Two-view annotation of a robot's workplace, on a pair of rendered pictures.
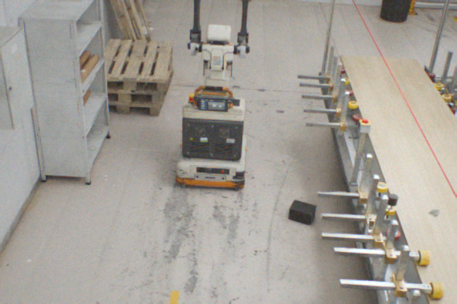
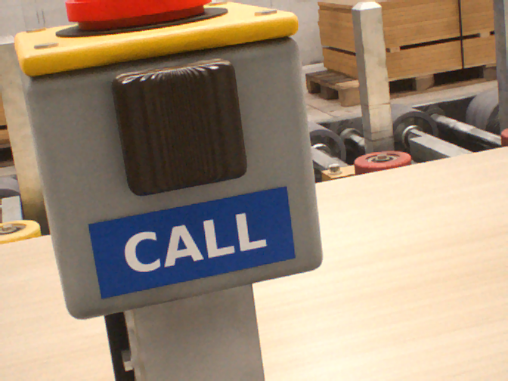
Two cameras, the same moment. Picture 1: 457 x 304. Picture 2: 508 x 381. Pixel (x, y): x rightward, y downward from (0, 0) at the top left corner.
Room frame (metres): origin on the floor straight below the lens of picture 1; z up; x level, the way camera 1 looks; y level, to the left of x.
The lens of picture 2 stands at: (3.54, -0.66, 1.24)
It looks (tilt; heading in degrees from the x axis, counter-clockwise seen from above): 15 degrees down; 257
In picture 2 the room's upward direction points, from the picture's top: 7 degrees counter-clockwise
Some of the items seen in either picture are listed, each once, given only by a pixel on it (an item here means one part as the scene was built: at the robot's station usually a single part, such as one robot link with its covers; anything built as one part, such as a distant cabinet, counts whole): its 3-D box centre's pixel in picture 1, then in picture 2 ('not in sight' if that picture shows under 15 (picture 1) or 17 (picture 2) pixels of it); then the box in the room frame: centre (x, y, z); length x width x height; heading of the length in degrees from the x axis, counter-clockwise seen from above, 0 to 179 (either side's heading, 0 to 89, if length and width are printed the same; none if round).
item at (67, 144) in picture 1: (71, 85); not in sight; (4.78, 1.46, 0.78); 0.90 x 0.45 x 1.55; 179
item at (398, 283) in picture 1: (398, 284); not in sight; (2.22, -0.92, 0.95); 0.14 x 0.06 x 0.05; 179
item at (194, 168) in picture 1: (213, 170); not in sight; (4.33, 0.12, 0.23); 0.41 x 0.02 x 0.08; 89
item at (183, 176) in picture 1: (213, 158); not in sight; (4.66, 0.14, 0.16); 0.67 x 0.64 x 0.25; 179
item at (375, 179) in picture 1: (369, 207); not in sight; (2.99, -0.93, 0.87); 0.04 x 0.04 x 0.48; 89
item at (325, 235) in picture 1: (358, 238); not in sight; (2.70, -0.81, 0.84); 0.43 x 0.03 x 0.04; 89
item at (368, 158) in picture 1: (363, 184); not in sight; (3.24, -0.93, 0.88); 0.04 x 0.04 x 0.48; 89
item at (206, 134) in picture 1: (213, 123); not in sight; (4.56, 0.14, 0.59); 0.55 x 0.34 x 0.83; 89
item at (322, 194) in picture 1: (349, 195); not in sight; (3.20, -0.84, 0.80); 0.43 x 0.03 x 0.04; 89
